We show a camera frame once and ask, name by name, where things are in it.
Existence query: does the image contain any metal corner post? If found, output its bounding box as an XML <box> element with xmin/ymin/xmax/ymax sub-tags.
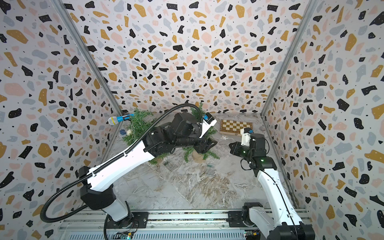
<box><xmin>261</xmin><ymin>0</ymin><xmax>319</xmax><ymax>118</ymax></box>
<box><xmin>52</xmin><ymin>1</ymin><xmax>123</xmax><ymax>115</ymax></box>

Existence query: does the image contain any metal left corner post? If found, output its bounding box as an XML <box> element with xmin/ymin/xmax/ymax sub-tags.
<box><xmin>52</xmin><ymin>1</ymin><xmax>123</xmax><ymax>115</ymax></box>

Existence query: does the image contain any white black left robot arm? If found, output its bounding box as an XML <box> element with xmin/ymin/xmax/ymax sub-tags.
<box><xmin>81</xmin><ymin>113</ymin><xmax>217</xmax><ymax>222</ymax></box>

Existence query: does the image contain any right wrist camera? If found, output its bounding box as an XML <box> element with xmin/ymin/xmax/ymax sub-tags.
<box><xmin>241</xmin><ymin>128</ymin><xmax>254</xmax><ymax>147</ymax></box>

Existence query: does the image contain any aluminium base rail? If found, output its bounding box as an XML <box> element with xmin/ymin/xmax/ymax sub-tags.
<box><xmin>58</xmin><ymin>209</ymin><xmax>267</xmax><ymax>240</ymax></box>

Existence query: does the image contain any green left christmas tree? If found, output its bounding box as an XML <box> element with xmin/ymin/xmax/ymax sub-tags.
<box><xmin>123</xmin><ymin>109</ymin><xmax>156</xmax><ymax>146</ymax></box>

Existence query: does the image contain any blue toy microphone on stand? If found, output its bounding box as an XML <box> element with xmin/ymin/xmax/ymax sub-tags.
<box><xmin>108</xmin><ymin>114</ymin><xmax>134</xmax><ymax>126</ymax></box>

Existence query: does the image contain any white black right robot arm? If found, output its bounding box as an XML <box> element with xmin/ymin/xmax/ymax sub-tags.
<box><xmin>229</xmin><ymin>128</ymin><xmax>316</xmax><ymax>240</ymax></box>

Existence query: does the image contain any black corrugated cable conduit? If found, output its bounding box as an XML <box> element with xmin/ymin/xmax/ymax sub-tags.
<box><xmin>39</xmin><ymin>103</ymin><xmax>205</xmax><ymax>223</ymax></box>

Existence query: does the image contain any green right christmas tree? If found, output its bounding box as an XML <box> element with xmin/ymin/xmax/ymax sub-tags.
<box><xmin>183</xmin><ymin>102</ymin><xmax>220</xmax><ymax>163</ymax></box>

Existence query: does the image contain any wooden chess board box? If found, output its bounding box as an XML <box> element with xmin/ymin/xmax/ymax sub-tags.
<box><xmin>220</xmin><ymin>120</ymin><xmax>253</xmax><ymax>136</ymax></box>

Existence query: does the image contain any green christmas tree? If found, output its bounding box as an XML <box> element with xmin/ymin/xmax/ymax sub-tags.
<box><xmin>123</xmin><ymin>109</ymin><xmax>156</xmax><ymax>146</ymax></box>
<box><xmin>183</xmin><ymin>102</ymin><xmax>220</xmax><ymax>163</ymax></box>

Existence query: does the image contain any clear battery box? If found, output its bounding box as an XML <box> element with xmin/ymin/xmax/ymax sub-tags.
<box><xmin>205</xmin><ymin>164</ymin><xmax>216</xmax><ymax>178</ymax></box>

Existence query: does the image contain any metal right corner post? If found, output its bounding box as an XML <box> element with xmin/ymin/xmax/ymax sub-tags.
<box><xmin>261</xmin><ymin>0</ymin><xmax>319</xmax><ymax>118</ymax></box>

